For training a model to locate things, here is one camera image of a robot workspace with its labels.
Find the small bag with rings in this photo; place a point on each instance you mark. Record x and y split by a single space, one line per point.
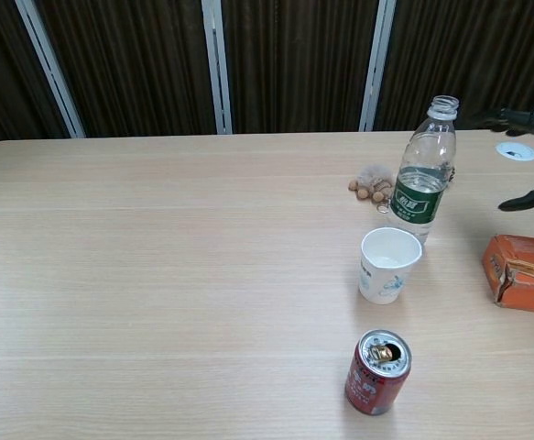
372 183

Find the grey partition post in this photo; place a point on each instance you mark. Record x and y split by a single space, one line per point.
217 69
50 69
376 69

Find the transparent plastic water bottle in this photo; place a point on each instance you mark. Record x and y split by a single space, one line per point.
420 201

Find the red drink can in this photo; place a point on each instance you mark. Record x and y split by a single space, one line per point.
372 385

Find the white paper cup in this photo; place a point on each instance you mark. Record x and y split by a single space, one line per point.
385 279

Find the orange cardboard box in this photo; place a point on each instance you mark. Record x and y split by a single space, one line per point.
527 275

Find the black curtain panel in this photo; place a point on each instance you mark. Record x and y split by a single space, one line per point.
294 64
477 50
134 64
5 69

